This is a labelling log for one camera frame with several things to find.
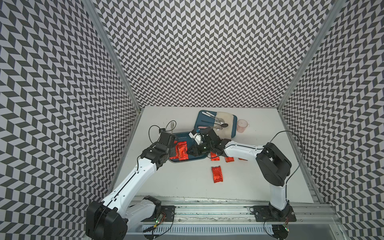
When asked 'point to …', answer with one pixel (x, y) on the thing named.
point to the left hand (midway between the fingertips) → (167, 149)
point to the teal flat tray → (206, 118)
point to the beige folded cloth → (225, 133)
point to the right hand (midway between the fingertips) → (187, 154)
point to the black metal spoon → (222, 125)
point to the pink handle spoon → (218, 128)
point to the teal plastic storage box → (184, 136)
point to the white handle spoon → (219, 120)
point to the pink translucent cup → (241, 125)
